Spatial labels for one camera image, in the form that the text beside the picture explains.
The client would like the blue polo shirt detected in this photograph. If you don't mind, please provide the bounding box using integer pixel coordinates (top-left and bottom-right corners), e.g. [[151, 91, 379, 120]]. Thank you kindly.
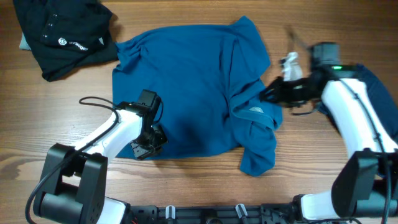
[[112, 17, 283, 177]]

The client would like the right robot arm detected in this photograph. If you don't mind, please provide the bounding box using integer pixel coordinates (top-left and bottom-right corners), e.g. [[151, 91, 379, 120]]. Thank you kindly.
[[259, 42, 397, 223]]

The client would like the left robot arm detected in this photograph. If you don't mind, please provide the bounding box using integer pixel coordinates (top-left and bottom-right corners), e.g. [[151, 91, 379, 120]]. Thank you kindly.
[[24, 90, 167, 223]]

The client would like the dark navy crumpled garment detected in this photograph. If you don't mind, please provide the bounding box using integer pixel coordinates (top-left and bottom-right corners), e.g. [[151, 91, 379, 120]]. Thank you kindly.
[[356, 63, 397, 143]]

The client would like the black folded polo shirt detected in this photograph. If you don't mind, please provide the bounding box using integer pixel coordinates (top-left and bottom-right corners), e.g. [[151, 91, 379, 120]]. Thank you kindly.
[[13, 0, 118, 82]]

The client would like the grey folded cloth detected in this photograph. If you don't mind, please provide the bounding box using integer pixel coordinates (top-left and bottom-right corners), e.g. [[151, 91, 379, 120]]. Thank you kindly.
[[19, 34, 31, 50]]

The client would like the right black camera cable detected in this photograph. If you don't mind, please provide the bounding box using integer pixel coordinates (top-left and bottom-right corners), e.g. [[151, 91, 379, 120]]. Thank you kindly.
[[285, 26, 392, 224]]

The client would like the black camera cable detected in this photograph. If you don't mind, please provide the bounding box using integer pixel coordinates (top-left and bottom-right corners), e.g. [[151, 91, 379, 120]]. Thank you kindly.
[[285, 26, 392, 224], [24, 96, 122, 224]]

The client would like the left black camera cable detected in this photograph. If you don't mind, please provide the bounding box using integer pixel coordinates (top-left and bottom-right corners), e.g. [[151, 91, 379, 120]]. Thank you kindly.
[[24, 96, 122, 224]]

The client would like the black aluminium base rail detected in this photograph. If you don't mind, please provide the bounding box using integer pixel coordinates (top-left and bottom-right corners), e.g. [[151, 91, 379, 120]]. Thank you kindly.
[[122, 203, 306, 224]]

